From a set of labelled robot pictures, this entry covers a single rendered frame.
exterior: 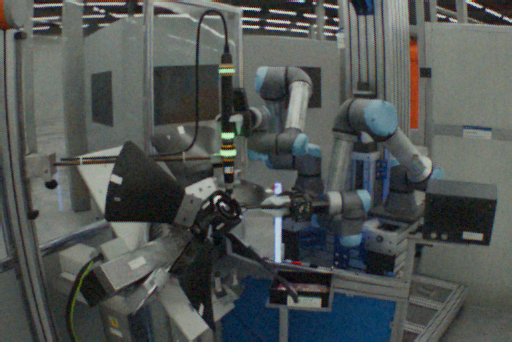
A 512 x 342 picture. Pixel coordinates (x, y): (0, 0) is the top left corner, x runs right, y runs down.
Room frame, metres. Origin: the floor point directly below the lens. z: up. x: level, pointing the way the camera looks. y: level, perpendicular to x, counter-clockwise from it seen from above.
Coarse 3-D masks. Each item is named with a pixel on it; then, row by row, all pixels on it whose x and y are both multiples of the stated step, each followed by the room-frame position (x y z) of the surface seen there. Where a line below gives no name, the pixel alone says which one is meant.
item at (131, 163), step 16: (128, 144) 1.12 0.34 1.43; (128, 160) 1.11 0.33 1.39; (144, 160) 1.13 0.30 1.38; (128, 176) 1.09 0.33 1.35; (144, 176) 1.12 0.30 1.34; (160, 176) 1.15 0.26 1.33; (112, 192) 1.05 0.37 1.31; (128, 192) 1.08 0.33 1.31; (144, 192) 1.11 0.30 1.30; (160, 192) 1.14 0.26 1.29; (176, 192) 1.17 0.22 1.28; (112, 208) 1.04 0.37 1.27; (128, 208) 1.07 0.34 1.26; (144, 208) 1.11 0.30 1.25; (160, 208) 1.14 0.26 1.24; (176, 208) 1.17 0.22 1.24
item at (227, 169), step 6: (228, 48) 1.32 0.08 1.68; (222, 54) 1.32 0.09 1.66; (228, 54) 1.32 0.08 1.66; (222, 60) 1.32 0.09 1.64; (228, 60) 1.31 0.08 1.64; (228, 162) 1.31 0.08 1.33; (228, 168) 1.31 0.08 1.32; (228, 174) 1.31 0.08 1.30; (228, 180) 1.31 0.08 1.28; (228, 192) 1.32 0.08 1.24
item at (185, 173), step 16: (176, 128) 1.45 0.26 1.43; (192, 128) 1.47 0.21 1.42; (208, 128) 1.49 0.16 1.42; (160, 144) 1.40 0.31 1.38; (176, 144) 1.41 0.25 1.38; (208, 144) 1.42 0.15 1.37; (208, 160) 1.37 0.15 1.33; (176, 176) 1.33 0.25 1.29; (192, 176) 1.32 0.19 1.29; (208, 176) 1.32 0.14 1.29
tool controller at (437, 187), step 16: (432, 192) 1.30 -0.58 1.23; (448, 192) 1.28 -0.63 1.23; (464, 192) 1.27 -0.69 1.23; (480, 192) 1.25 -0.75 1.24; (496, 192) 1.23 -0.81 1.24; (432, 208) 1.30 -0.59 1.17; (448, 208) 1.28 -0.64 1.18; (464, 208) 1.25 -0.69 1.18; (480, 208) 1.22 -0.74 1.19; (432, 224) 1.32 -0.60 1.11; (448, 224) 1.29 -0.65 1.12; (464, 224) 1.26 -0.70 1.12; (480, 224) 1.23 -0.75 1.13; (448, 240) 1.30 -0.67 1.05; (464, 240) 1.27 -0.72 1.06; (480, 240) 1.24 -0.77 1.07
